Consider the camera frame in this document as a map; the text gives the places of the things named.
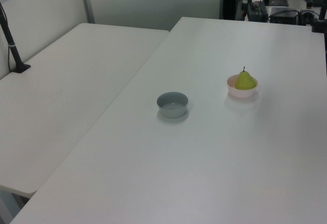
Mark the green yellow pear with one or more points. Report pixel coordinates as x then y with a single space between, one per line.
245 82

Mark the grey plastic bowl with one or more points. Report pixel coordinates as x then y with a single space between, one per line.
172 110

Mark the pink plastic bowl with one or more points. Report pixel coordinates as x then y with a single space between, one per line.
240 94

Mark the white side table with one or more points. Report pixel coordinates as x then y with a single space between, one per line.
64 86

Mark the black and green device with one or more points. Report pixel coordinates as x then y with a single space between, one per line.
258 12

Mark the black box device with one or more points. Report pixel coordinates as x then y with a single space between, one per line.
283 16

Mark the black stand with clamp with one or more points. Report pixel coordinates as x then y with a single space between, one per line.
318 23

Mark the grey metal partition post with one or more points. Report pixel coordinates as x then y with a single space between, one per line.
87 2

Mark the black camera stand pole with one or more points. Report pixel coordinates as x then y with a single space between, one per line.
11 48

